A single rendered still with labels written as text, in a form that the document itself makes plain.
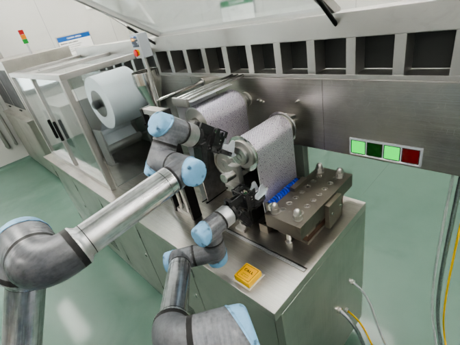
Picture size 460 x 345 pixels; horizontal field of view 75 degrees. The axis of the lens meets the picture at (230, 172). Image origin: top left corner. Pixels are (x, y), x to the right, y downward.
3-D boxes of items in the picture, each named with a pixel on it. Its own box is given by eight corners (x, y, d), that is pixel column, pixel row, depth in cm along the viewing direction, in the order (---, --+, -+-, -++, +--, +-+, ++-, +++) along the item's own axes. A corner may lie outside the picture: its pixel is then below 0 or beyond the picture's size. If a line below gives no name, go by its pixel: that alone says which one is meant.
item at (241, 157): (244, 168, 114) (230, 157, 117) (248, 166, 115) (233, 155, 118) (248, 155, 108) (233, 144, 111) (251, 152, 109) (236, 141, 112)
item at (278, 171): (263, 206, 121) (257, 167, 112) (296, 178, 135) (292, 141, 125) (264, 207, 121) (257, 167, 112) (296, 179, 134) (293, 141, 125)
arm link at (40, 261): (1, 287, 52) (202, 147, 77) (-10, 260, 59) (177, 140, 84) (39, 323, 58) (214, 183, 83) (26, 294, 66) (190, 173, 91)
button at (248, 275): (235, 279, 108) (233, 274, 106) (247, 266, 111) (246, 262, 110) (249, 289, 103) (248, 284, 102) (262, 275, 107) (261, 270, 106)
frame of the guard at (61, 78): (50, 155, 262) (5, 74, 227) (109, 129, 293) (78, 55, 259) (109, 192, 182) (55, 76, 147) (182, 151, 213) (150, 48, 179)
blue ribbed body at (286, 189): (266, 207, 122) (265, 200, 120) (296, 181, 134) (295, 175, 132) (273, 210, 120) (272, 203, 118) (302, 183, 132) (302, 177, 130)
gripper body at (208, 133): (230, 133, 104) (205, 122, 95) (222, 157, 104) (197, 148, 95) (215, 130, 109) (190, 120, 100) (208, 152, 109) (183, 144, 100)
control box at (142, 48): (133, 59, 135) (125, 35, 130) (145, 55, 139) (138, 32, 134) (141, 59, 130) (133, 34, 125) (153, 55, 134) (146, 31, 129)
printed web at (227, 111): (207, 201, 153) (181, 105, 128) (238, 179, 166) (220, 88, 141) (267, 228, 127) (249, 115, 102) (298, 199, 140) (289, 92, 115)
